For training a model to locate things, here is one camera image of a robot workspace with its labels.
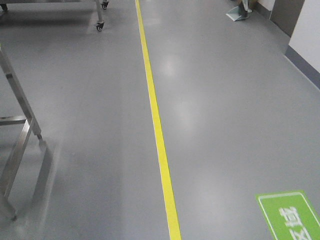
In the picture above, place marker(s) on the green dustpan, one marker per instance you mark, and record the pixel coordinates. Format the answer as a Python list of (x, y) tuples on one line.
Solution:
[(237, 14)]

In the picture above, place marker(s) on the green floor sign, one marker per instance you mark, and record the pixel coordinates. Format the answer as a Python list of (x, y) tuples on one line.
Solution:
[(289, 215)]

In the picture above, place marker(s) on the steel rack leg frame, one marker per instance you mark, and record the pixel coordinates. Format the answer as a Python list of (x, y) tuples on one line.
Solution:
[(30, 126)]

